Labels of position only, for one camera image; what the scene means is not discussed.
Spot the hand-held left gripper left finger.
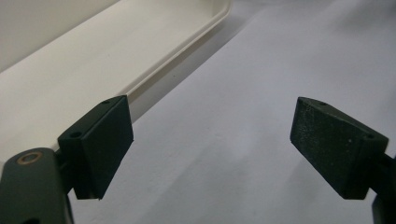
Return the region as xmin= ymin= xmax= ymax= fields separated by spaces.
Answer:
xmin=57 ymin=94 xmax=134 ymax=201

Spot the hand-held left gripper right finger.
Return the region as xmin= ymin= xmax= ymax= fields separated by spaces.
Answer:
xmin=290 ymin=96 xmax=390 ymax=201

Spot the white plastic tray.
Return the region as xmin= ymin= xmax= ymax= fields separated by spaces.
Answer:
xmin=0 ymin=0 xmax=233 ymax=175

